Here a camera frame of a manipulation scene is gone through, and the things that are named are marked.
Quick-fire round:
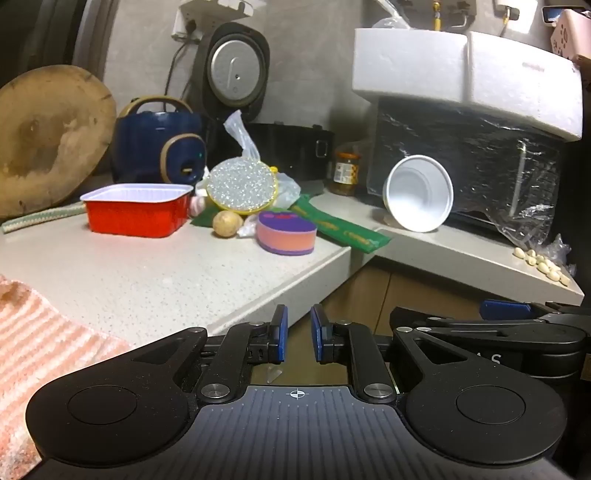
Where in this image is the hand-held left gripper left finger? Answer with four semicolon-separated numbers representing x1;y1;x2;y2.
133;304;290;403

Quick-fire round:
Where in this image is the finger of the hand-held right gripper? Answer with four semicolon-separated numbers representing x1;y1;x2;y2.
479;299;573;324
389;306;552;343

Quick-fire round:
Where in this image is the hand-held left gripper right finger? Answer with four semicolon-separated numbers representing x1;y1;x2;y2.
310;303;468;404

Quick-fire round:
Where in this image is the green snack packet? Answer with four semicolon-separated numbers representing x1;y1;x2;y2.
191;193;393;254

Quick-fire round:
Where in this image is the white plastic bowl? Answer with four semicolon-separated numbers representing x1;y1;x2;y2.
382;154;455;233

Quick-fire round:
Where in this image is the white plastic bag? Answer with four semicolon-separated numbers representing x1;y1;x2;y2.
223;110;302;210

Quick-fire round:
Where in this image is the pile of garlic cloves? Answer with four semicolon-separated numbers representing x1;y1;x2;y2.
513;246;574;288

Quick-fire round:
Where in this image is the wooden cabinet door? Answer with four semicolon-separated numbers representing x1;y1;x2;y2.
318;258;583;339

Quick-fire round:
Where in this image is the crumpled clear plastic film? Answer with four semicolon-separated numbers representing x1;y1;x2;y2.
491;202;578;278

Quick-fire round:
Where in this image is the purple pink orange sponge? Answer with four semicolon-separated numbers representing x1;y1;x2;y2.
256;210;318;256

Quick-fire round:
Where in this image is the potato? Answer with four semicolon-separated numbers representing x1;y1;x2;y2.
212;209;245;240

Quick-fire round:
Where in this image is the yellow rimmed round sponge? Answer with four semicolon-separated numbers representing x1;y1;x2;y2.
205;158;279;217

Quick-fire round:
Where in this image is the black oven in plastic wrap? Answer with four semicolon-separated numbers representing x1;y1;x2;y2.
366;98;570;237

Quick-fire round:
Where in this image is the glass jar orange lid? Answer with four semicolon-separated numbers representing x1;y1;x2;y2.
331;151;361;197

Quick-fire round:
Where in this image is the red foil container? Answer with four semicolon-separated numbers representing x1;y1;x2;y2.
79;183;195;239

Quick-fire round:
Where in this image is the black air fryer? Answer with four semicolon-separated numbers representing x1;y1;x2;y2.
198;21;336;185

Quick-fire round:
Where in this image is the small blue rice cooker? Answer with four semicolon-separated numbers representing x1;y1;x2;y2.
111;95;208;186

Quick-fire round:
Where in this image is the pink striped towel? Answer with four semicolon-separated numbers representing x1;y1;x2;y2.
0;274;131;480

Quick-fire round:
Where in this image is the white styrofoam box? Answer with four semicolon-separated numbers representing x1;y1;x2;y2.
351;27;584;142

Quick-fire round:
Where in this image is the green white striped cloth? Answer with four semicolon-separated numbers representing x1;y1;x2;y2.
0;202;89;234

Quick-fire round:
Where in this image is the pink box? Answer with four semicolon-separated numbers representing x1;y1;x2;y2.
549;8;591;62

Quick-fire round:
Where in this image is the round wooden cutting board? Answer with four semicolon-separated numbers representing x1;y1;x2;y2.
0;65;117;223

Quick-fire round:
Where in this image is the white power strip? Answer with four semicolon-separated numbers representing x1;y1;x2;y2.
179;0;250;22

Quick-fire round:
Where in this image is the dark grey appliance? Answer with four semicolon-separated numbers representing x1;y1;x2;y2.
0;0;114;91

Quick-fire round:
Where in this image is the black power cable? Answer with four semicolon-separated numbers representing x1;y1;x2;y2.
163;22;195;100

